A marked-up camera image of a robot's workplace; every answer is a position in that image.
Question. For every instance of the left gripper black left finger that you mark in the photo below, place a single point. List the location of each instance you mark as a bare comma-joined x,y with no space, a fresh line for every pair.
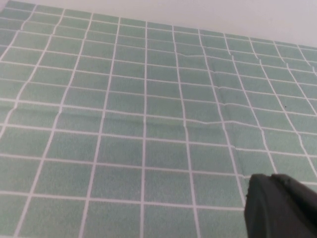
262,210

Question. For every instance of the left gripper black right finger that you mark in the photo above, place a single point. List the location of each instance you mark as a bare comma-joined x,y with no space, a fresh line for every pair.
304,213

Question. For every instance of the green white checked tablecloth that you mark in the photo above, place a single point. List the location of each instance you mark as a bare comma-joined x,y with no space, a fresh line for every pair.
123,111

